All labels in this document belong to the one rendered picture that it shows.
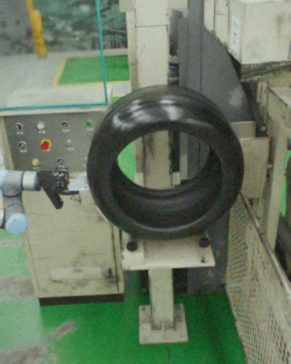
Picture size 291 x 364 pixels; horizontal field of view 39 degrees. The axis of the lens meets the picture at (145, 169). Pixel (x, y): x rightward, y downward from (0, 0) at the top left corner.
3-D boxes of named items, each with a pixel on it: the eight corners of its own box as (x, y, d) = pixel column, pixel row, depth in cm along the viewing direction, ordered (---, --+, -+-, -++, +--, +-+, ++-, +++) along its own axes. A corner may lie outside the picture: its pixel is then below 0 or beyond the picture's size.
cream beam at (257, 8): (202, 29, 155) (203, -13, 148) (268, 26, 155) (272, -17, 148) (238, 66, 101) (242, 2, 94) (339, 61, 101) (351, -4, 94)
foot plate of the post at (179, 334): (139, 307, 248) (139, 302, 247) (183, 304, 248) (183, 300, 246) (139, 344, 224) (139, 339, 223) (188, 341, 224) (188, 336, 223)
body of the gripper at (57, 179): (67, 176, 150) (34, 174, 150) (67, 197, 154) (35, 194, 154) (70, 167, 157) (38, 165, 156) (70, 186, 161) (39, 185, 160)
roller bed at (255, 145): (223, 179, 201) (225, 122, 187) (252, 178, 201) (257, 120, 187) (230, 200, 183) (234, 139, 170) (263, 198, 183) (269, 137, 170)
